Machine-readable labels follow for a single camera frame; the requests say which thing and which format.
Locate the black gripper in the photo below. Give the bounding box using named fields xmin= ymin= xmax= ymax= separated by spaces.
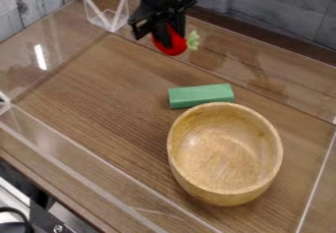
xmin=127 ymin=0 xmax=198 ymax=48

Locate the clear acrylic corner bracket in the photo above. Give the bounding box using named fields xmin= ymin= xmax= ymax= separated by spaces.
xmin=83 ymin=0 xmax=128 ymax=32

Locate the wooden bowl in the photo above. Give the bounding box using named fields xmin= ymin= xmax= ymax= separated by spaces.
xmin=167 ymin=102 xmax=284 ymax=206

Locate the clear acrylic enclosure wall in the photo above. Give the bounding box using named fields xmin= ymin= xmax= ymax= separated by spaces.
xmin=0 ymin=0 xmax=336 ymax=233

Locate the red felt strawberry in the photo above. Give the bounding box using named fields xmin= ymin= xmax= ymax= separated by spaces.
xmin=151 ymin=27 xmax=202 ymax=56

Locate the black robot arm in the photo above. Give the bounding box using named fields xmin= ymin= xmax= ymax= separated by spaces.
xmin=127 ymin=0 xmax=198 ymax=50

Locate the green rectangular block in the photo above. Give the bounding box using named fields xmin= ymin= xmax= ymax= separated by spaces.
xmin=168 ymin=84 xmax=235 ymax=109

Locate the black metal mount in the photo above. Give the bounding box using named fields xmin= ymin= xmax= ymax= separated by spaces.
xmin=30 ymin=201 xmax=76 ymax=233

